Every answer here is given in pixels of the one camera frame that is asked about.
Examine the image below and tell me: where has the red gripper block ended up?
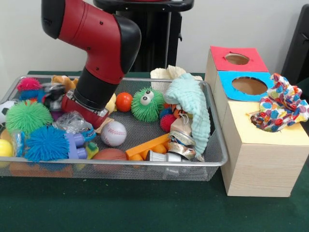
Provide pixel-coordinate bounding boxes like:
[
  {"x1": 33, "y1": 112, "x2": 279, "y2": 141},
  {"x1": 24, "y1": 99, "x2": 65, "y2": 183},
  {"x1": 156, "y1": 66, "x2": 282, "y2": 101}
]
[{"x1": 60, "y1": 93, "x2": 110, "y2": 130}]

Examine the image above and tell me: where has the cream waffle cloth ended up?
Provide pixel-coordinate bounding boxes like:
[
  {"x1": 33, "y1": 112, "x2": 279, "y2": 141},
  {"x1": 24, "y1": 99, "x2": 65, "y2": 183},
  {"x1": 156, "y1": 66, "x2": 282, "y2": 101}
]
[{"x1": 150, "y1": 64, "x2": 203, "y2": 80}]

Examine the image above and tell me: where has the light blue waffle cloth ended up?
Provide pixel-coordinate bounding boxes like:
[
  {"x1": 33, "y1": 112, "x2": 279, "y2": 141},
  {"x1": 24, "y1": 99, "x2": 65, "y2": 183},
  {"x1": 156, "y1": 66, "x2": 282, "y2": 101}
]
[{"x1": 164, "y1": 73, "x2": 211, "y2": 162}]

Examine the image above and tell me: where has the colourful patterned cloth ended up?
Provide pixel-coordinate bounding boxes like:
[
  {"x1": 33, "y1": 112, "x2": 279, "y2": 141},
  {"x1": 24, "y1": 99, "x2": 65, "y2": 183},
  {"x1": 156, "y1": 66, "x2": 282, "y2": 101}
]
[{"x1": 250, "y1": 73, "x2": 309, "y2": 133}]

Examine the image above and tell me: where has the shallow metal mesh bin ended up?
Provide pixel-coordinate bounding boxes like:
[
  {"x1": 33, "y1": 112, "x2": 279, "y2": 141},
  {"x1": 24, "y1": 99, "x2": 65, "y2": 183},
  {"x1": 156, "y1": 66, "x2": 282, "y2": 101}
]
[{"x1": 0, "y1": 74, "x2": 229, "y2": 181}]

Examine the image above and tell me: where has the wooden box with three holes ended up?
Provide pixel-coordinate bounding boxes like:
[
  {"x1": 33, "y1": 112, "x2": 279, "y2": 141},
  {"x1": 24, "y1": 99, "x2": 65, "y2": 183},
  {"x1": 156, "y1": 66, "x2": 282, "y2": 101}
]
[{"x1": 204, "y1": 45, "x2": 309, "y2": 198}]

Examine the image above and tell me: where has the white baseball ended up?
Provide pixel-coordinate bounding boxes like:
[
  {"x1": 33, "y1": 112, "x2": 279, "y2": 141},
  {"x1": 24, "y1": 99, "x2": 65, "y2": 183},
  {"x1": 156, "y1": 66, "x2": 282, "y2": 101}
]
[{"x1": 100, "y1": 120, "x2": 127, "y2": 147}]

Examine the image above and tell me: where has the small orange ball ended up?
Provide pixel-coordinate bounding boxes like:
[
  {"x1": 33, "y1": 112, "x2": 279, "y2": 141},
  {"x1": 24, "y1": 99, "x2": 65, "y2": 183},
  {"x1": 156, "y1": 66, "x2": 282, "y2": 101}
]
[{"x1": 115, "y1": 92, "x2": 133, "y2": 112}]

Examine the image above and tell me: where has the brown teddy bear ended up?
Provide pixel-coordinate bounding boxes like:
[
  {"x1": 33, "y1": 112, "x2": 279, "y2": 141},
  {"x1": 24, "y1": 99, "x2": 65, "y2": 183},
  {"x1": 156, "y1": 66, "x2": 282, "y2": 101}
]
[{"x1": 51, "y1": 75, "x2": 80, "y2": 91}]

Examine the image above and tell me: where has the brown toy football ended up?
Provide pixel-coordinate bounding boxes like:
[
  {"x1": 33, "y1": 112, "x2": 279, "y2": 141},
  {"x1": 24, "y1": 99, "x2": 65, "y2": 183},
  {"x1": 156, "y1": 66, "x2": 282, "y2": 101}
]
[{"x1": 93, "y1": 148, "x2": 127, "y2": 160}]

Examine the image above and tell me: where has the large blue spiky ball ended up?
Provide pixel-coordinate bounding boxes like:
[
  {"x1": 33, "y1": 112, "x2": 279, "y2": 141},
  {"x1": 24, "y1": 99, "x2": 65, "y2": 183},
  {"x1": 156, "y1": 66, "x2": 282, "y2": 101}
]
[{"x1": 24, "y1": 126, "x2": 70, "y2": 162}]

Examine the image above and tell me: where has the green googly-eyed spiky ball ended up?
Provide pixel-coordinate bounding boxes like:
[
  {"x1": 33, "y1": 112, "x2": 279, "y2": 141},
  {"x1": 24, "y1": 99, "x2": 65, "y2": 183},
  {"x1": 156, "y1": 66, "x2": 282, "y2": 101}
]
[{"x1": 131, "y1": 87, "x2": 165, "y2": 123}]

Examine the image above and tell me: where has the large green spiky ball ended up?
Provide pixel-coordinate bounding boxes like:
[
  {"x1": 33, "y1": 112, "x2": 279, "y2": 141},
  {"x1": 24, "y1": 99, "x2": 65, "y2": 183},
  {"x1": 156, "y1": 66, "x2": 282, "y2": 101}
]
[{"x1": 5, "y1": 101, "x2": 54, "y2": 135}]

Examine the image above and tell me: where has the orange plastic comb block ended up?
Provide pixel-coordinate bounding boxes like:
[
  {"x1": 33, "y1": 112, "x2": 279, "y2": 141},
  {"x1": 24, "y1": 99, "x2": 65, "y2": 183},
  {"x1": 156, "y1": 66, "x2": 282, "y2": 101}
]
[{"x1": 125, "y1": 133, "x2": 171, "y2": 161}]

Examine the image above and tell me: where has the small soccer ball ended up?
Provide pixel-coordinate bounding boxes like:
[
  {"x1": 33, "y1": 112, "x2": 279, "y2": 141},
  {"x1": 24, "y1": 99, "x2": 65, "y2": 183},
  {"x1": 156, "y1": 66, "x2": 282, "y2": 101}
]
[{"x1": 0, "y1": 101, "x2": 19, "y2": 124}]

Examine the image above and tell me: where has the plain yellow ball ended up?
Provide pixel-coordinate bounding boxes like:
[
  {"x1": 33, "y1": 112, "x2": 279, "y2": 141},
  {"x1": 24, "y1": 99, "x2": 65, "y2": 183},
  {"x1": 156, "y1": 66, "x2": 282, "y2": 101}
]
[{"x1": 0, "y1": 139, "x2": 14, "y2": 157}]

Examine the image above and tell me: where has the dark green tablecloth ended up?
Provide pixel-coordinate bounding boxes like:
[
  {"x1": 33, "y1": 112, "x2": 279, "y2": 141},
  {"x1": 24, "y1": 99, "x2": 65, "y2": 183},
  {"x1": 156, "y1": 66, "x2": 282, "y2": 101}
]
[{"x1": 0, "y1": 70, "x2": 309, "y2": 232}]

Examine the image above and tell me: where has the black upright panel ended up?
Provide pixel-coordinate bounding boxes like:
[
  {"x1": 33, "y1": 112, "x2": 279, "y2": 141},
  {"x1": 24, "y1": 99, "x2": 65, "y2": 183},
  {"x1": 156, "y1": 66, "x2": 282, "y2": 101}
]
[{"x1": 281, "y1": 4, "x2": 309, "y2": 85}]

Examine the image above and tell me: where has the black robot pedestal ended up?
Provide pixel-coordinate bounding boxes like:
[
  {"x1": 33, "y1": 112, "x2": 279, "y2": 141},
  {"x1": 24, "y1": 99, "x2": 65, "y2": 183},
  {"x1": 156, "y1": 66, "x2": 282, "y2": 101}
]
[{"x1": 93, "y1": 0, "x2": 195, "y2": 73}]

